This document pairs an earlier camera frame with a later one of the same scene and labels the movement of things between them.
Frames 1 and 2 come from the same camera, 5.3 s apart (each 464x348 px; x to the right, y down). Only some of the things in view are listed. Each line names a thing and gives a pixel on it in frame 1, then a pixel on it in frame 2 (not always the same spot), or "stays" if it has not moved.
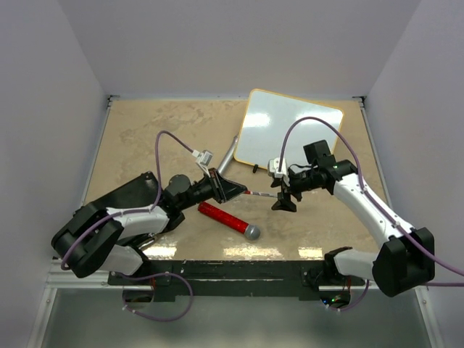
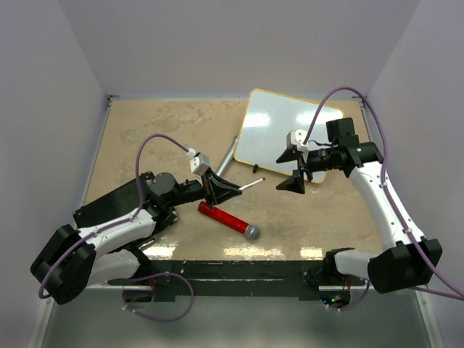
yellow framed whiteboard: [268, 119] stays
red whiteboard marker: [257, 193] to [252, 183]
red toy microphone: [251, 232] stays
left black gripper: [222, 189] stays
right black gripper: [284, 201] to [295, 183]
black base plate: [172, 278] stays
